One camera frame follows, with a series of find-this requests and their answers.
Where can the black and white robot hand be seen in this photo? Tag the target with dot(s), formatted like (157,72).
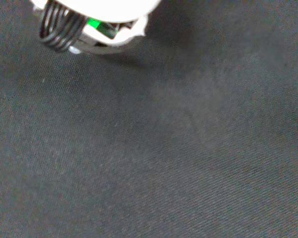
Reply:
(101,10)

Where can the black bench cloth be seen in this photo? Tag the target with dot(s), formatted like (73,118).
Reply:
(149,148)

